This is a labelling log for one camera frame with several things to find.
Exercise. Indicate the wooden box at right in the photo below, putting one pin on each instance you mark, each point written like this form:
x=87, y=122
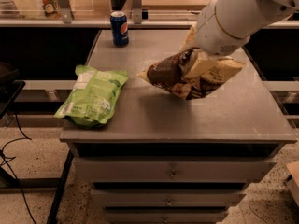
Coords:
x=293, y=180

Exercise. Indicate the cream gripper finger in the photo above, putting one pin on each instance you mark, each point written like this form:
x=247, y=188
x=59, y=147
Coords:
x=190, y=40
x=199, y=63

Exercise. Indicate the brown chip bag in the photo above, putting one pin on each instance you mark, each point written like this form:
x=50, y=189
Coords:
x=168, y=75

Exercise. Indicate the grey drawer cabinet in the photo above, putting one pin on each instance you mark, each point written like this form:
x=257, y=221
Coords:
x=218, y=145

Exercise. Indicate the black side table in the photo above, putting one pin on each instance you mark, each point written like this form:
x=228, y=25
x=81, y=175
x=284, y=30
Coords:
x=10, y=88

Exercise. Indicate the left metal bracket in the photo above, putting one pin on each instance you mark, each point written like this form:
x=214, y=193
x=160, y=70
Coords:
x=66, y=13

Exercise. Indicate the metal bracket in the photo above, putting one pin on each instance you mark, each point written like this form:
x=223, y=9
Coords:
x=137, y=11
x=66, y=13

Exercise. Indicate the top drawer brass knob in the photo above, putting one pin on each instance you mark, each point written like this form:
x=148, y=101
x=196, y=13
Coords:
x=173, y=174

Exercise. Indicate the middle metal bracket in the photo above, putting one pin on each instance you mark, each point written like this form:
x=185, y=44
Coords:
x=137, y=11

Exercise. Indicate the snack bag behind glass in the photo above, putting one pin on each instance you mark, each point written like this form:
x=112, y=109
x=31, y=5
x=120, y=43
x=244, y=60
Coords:
x=38, y=9

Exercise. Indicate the green rice chip bag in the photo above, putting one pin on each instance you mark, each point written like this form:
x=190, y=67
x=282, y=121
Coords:
x=93, y=99

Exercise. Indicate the blue pepsi can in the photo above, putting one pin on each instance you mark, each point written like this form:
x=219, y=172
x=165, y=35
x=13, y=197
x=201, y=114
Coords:
x=119, y=28

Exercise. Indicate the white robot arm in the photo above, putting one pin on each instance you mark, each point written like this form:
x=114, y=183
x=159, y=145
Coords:
x=224, y=26

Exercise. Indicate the middle drawer brass knob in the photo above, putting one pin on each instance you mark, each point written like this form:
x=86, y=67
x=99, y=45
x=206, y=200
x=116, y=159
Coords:
x=169, y=203

